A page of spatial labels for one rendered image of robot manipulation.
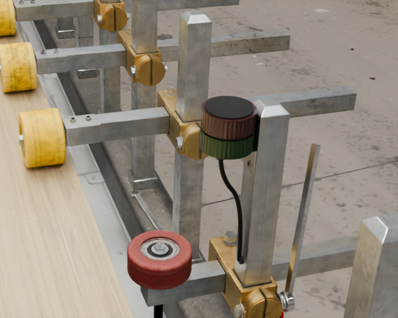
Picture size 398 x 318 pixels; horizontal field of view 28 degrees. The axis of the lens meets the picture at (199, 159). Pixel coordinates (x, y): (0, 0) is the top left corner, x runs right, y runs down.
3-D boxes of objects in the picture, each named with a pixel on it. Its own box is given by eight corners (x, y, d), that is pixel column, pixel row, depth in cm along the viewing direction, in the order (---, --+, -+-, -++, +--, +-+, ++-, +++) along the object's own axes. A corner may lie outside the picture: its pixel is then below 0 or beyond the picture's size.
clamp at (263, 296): (241, 261, 109) (243, 231, 107) (281, 326, 99) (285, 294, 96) (202, 268, 108) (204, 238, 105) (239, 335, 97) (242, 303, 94)
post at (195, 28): (189, 281, 132) (204, 7, 108) (196, 294, 130) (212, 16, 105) (169, 285, 131) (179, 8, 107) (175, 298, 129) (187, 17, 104)
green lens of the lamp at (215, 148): (241, 130, 91) (242, 113, 90) (261, 155, 86) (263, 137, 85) (192, 136, 89) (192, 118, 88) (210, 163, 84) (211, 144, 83)
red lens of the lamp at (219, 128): (242, 110, 90) (244, 93, 89) (263, 135, 85) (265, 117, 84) (192, 117, 88) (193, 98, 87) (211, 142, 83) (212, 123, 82)
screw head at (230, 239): (234, 235, 106) (235, 228, 106) (240, 244, 104) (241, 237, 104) (220, 238, 105) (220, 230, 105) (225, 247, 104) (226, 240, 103)
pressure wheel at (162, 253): (177, 291, 107) (180, 221, 101) (197, 330, 101) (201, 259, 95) (120, 302, 105) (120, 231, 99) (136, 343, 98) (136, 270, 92)
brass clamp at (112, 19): (114, 7, 165) (113, -17, 162) (130, 31, 154) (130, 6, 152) (84, 9, 163) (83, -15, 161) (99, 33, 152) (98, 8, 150)
